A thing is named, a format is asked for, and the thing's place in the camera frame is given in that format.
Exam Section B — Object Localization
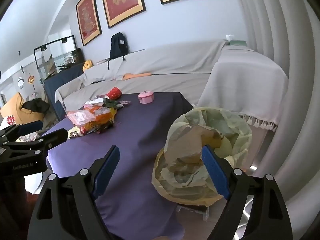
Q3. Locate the pile of snack wrappers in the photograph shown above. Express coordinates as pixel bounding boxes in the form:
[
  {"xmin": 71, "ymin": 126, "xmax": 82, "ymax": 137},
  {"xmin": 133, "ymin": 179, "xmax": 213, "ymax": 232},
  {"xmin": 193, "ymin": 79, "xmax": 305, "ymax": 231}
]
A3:
[{"xmin": 66, "ymin": 94, "xmax": 132, "ymax": 139}]

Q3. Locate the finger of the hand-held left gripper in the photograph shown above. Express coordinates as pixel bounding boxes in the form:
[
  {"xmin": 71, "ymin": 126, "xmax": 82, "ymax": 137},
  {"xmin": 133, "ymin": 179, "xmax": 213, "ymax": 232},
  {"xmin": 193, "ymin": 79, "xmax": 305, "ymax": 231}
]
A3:
[
  {"xmin": 0, "ymin": 120, "xmax": 43, "ymax": 145},
  {"xmin": 7, "ymin": 128, "xmax": 68, "ymax": 151}
]

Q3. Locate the white cushion red print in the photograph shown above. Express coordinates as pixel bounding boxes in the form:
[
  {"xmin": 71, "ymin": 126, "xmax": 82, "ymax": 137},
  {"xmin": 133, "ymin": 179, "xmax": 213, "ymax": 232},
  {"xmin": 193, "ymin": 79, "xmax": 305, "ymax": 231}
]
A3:
[{"xmin": 0, "ymin": 115, "xmax": 17, "ymax": 130}]

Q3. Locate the orange snack bag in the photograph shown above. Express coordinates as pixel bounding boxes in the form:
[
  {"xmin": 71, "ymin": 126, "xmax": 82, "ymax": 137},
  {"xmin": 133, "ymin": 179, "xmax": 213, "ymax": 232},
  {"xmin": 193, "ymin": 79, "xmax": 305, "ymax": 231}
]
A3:
[{"xmin": 94, "ymin": 106, "xmax": 117, "ymax": 123}]

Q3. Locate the white fringed throw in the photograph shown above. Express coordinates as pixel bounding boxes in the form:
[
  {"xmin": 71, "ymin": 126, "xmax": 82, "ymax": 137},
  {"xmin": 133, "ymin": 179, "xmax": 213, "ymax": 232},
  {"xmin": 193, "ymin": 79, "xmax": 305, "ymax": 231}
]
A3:
[{"xmin": 197, "ymin": 45, "xmax": 289, "ymax": 132}]

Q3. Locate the dark blue backpack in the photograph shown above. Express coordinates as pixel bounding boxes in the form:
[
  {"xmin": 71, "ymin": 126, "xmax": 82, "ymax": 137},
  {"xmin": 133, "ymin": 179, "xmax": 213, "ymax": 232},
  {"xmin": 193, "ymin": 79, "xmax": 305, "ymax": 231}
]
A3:
[{"xmin": 108, "ymin": 32, "xmax": 129, "ymax": 70}]

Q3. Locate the orange plush toy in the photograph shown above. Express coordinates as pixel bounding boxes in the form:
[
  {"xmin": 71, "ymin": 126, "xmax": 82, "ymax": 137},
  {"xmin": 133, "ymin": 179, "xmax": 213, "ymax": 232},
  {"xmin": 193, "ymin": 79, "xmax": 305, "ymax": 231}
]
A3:
[{"xmin": 123, "ymin": 72, "xmax": 152, "ymax": 80}]

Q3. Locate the red framed picture gold character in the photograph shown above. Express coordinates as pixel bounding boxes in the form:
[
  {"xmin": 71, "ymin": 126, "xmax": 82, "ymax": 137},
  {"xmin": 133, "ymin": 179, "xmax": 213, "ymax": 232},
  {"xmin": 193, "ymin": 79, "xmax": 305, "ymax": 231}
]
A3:
[{"xmin": 99, "ymin": 0, "xmax": 147, "ymax": 29}]

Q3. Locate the glass fish tank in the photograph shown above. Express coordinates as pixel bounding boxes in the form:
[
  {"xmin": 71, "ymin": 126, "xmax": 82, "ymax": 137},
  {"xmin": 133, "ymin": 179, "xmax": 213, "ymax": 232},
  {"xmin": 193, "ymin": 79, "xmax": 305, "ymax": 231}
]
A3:
[{"xmin": 34, "ymin": 35, "xmax": 84, "ymax": 80}]

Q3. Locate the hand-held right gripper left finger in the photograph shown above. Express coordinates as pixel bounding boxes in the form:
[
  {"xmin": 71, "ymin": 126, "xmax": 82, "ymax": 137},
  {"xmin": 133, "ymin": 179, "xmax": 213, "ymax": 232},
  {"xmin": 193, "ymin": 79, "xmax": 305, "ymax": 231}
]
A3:
[{"xmin": 27, "ymin": 145, "xmax": 120, "ymax": 240}]

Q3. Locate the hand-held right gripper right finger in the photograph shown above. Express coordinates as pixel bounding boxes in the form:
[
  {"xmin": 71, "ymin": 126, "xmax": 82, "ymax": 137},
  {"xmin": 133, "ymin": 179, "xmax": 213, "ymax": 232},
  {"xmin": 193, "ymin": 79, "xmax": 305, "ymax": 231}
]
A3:
[{"xmin": 201, "ymin": 144, "xmax": 293, "ymax": 240}]

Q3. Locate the grey curtain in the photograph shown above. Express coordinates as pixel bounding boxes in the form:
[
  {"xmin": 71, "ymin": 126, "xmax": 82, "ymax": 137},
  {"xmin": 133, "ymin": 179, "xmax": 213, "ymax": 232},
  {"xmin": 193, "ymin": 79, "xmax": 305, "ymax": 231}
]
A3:
[{"xmin": 232, "ymin": 0, "xmax": 320, "ymax": 213}]

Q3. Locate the white bin stand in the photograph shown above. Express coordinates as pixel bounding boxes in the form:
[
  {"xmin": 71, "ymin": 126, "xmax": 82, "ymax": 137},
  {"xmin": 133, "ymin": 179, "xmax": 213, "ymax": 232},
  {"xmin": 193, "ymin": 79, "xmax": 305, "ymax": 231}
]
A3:
[{"xmin": 176, "ymin": 202, "xmax": 209, "ymax": 222}]

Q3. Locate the orange chair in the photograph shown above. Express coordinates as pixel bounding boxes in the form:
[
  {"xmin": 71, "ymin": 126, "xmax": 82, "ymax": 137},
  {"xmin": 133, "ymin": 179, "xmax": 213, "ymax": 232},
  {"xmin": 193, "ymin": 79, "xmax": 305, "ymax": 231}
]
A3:
[{"xmin": 0, "ymin": 92, "xmax": 44, "ymax": 125}]

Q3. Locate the purple tablecloth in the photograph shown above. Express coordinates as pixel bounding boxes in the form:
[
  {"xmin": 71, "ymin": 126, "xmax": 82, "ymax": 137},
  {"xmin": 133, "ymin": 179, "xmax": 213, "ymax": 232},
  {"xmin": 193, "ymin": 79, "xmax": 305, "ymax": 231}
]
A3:
[{"xmin": 41, "ymin": 92, "xmax": 194, "ymax": 240}]

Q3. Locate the dark blue cloth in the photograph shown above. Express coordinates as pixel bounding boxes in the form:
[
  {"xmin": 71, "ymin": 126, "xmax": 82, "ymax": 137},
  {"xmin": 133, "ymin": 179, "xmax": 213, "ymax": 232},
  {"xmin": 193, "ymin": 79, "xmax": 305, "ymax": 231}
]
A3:
[{"xmin": 44, "ymin": 66, "xmax": 84, "ymax": 122}]

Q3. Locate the red paper cup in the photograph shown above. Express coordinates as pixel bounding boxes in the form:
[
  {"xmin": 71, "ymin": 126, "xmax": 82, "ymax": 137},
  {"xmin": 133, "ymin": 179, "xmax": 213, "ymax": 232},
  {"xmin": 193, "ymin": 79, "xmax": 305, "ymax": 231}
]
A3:
[{"xmin": 106, "ymin": 87, "xmax": 122, "ymax": 100}]

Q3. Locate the yellowish translucent trash bag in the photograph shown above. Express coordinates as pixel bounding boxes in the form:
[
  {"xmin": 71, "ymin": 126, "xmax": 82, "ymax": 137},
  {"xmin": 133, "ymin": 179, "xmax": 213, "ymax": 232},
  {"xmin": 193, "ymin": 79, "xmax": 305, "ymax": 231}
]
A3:
[{"xmin": 152, "ymin": 106, "xmax": 253, "ymax": 207}]

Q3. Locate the black cloth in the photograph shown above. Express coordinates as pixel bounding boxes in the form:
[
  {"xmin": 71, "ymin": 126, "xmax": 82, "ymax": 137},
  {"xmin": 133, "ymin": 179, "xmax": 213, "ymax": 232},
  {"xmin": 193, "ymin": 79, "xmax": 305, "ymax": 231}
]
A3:
[{"xmin": 21, "ymin": 98, "xmax": 50, "ymax": 114}]

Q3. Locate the grey covered sofa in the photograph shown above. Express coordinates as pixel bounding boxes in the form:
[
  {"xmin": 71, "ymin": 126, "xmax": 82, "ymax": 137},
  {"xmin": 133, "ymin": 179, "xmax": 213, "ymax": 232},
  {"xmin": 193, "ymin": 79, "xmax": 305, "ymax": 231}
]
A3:
[{"xmin": 54, "ymin": 39, "xmax": 250, "ymax": 115}]

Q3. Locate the pink toy pot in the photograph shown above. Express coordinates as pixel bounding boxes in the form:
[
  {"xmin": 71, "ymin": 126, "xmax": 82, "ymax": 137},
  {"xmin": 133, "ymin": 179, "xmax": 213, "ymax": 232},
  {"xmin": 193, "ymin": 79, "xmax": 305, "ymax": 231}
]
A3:
[{"xmin": 138, "ymin": 91, "xmax": 154, "ymax": 104}]

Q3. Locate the narrow red framed picture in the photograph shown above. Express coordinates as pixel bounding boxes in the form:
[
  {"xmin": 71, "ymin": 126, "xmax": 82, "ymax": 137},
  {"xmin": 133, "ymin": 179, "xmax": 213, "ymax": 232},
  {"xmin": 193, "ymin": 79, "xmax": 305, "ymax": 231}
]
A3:
[{"xmin": 76, "ymin": 0, "xmax": 102, "ymax": 47}]

